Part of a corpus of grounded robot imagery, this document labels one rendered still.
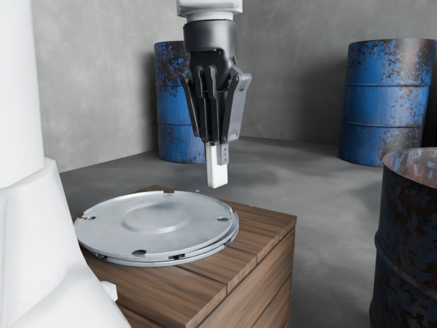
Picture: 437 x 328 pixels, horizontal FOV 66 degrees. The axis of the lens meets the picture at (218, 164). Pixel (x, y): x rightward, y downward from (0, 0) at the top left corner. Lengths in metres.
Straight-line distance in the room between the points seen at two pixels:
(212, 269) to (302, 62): 3.09
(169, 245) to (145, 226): 0.08
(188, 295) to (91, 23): 2.38
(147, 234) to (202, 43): 0.32
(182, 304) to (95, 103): 2.29
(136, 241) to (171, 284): 0.11
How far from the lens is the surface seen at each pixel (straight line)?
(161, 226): 0.61
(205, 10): 0.46
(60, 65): 2.51
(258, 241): 0.61
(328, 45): 3.42
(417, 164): 0.85
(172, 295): 0.48
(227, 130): 0.47
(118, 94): 2.79
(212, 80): 0.47
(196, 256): 0.54
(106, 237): 0.60
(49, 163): 0.17
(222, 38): 0.46
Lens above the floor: 0.63
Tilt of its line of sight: 14 degrees down
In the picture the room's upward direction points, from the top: straight up
